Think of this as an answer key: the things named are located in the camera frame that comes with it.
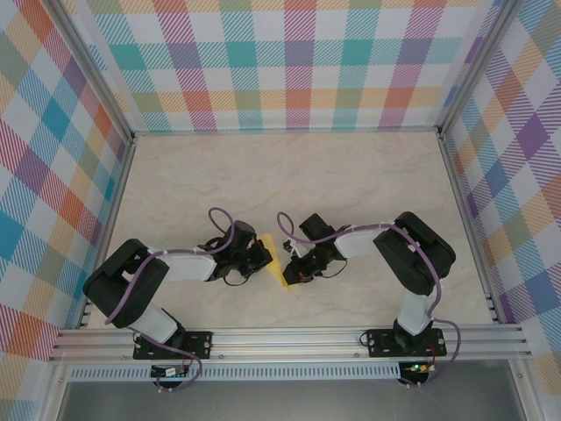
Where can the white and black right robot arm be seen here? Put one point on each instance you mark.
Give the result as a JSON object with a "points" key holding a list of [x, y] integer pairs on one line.
{"points": [[359, 243]]}

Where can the aluminium frame bar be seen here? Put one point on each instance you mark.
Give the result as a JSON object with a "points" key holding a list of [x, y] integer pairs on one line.
{"points": [[523, 394], [466, 223], [109, 223], [285, 131], [54, 394]]}

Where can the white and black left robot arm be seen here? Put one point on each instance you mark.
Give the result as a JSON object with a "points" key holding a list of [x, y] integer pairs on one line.
{"points": [[188, 269]]}

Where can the yellow paper sheet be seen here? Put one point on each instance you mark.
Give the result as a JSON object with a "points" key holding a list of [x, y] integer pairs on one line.
{"points": [[278, 274]]}

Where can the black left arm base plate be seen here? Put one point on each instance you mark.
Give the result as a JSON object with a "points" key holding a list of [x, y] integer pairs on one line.
{"points": [[199, 346]]}

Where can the aluminium frame post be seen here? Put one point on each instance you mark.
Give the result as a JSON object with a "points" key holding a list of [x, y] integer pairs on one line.
{"points": [[101, 66], [476, 66]]}

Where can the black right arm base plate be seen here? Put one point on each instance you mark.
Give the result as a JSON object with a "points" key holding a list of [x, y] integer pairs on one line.
{"points": [[377, 348]]}

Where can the aluminium mounting rail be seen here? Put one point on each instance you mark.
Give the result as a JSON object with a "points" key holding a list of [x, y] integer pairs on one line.
{"points": [[289, 344]]}

